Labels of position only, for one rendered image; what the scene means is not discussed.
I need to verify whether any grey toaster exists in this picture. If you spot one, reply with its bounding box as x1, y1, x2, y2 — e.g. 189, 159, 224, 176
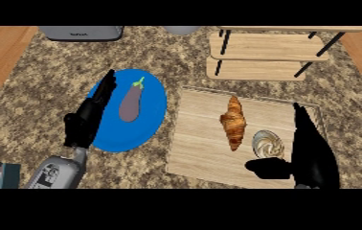
38, 26, 123, 42

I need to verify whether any pale grey round vessel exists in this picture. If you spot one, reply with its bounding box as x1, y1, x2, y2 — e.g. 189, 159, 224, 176
162, 26, 202, 35

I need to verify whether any wooden tiered shelf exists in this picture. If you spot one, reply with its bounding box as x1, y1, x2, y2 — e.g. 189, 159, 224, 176
205, 26, 362, 81

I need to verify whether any cream swirl cupcake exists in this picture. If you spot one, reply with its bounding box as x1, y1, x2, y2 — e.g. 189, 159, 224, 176
249, 129, 285, 160

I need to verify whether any blue round plate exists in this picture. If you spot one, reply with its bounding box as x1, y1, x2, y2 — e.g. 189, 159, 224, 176
87, 68, 168, 153

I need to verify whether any purple eggplant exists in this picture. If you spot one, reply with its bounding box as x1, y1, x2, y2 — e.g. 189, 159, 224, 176
116, 76, 147, 124

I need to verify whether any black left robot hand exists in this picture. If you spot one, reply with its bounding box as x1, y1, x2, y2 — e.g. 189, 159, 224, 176
61, 68, 116, 149

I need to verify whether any dark teal block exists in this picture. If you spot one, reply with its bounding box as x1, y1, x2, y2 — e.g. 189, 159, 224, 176
0, 162, 22, 190

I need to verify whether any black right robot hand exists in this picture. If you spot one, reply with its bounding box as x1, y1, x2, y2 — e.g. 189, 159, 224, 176
243, 102, 342, 190

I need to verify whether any brown croissant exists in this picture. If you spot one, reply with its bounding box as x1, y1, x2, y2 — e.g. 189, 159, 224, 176
218, 94, 248, 152

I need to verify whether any pale wooden tray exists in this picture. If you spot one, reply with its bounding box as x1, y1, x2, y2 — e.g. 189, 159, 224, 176
165, 85, 326, 190

